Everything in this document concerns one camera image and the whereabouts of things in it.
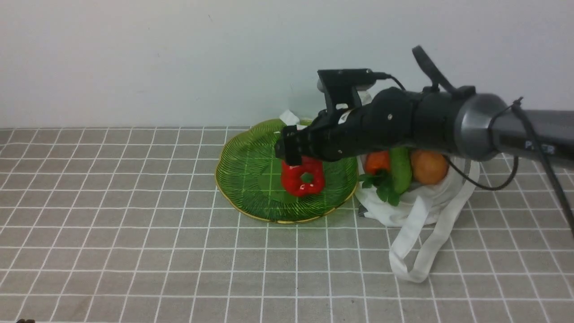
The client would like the green cucumber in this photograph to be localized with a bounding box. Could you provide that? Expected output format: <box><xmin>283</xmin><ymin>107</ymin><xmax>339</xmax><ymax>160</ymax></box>
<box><xmin>389</xmin><ymin>147</ymin><xmax>412</xmax><ymax>195</ymax></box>

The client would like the red bell pepper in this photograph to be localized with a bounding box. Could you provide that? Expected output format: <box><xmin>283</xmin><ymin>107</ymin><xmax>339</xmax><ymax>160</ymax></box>
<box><xmin>281</xmin><ymin>156</ymin><xmax>325</xmax><ymax>197</ymax></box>

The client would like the green glass plate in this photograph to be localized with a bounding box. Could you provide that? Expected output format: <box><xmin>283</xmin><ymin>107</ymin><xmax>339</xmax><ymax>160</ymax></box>
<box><xmin>215</xmin><ymin>118</ymin><xmax>358</xmax><ymax>223</ymax></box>

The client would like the brown potato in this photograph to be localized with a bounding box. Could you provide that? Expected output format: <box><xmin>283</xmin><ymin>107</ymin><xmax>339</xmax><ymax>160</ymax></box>
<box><xmin>410</xmin><ymin>149</ymin><xmax>449</xmax><ymax>185</ymax></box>

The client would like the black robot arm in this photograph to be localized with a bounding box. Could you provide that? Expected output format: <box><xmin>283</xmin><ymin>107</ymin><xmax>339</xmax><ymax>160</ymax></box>
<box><xmin>274</xmin><ymin>87</ymin><xmax>539</xmax><ymax>165</ymax></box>

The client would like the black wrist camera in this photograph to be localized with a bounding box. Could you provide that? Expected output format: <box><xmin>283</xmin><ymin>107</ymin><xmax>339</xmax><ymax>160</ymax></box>
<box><xmin>317</xmin><ymin>68</ymin><xmax>376</xmax><ymax>113</ymax></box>

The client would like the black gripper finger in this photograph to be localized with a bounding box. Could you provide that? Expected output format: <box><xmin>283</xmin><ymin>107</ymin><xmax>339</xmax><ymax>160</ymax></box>
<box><xmin>275</xmin><ymin>126</ymin><xmax>303</xmax><ymax>166</ymax></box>

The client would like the white cloth tote bag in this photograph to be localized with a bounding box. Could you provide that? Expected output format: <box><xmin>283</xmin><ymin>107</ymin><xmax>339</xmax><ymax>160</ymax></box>
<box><xmin>280</xmin><ymin>95</ymin><xmax>480</xmax><ymax>283</ymax></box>

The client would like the grey checked tablecloth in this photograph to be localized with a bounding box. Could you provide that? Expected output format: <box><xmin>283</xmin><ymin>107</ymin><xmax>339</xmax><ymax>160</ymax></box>
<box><xmin>0</xmin><ymin>127</ymin><xmax>574</xmax><ymax>323</ymax></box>

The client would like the orange carrot with green leaves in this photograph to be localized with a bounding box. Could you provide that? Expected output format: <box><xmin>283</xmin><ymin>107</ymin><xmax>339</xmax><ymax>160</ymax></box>
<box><xmin>359</xmin><ymin>151</ymin><xmax>400</xmax><ymax>206</ymax></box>

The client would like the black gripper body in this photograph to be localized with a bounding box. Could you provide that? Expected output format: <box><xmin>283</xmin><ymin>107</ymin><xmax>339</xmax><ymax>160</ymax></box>
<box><xmin>294</xmin><ymin>87</ymin><xmax>415</xmax><ymax>162</ymax></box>

